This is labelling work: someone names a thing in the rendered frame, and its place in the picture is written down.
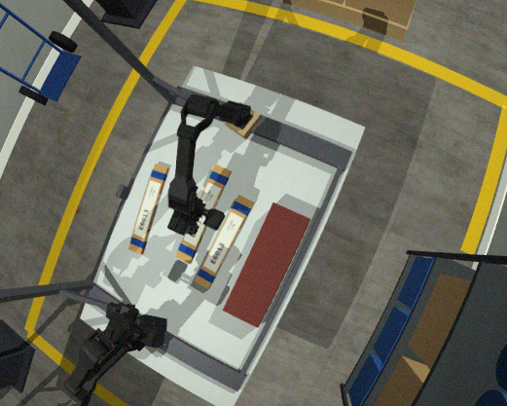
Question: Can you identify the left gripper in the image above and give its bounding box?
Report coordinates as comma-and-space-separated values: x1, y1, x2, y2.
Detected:
192, 199, 225, 231

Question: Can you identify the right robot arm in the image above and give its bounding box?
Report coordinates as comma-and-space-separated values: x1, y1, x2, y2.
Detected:
64, 303, 147, 401

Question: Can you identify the tan welding electrode pack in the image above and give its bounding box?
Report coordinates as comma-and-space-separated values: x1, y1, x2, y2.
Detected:
176, 165, 232, 264
195, 195, 254, 289

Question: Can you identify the tan cardboard box with blue bands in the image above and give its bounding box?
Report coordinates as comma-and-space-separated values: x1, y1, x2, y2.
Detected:
128, 164, 169, 255

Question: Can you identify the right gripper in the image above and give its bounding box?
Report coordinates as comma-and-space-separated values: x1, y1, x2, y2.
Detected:
106, 302, 158, 347

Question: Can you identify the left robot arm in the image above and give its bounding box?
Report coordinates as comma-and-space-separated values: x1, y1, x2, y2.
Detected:
167, 94, 253, 236

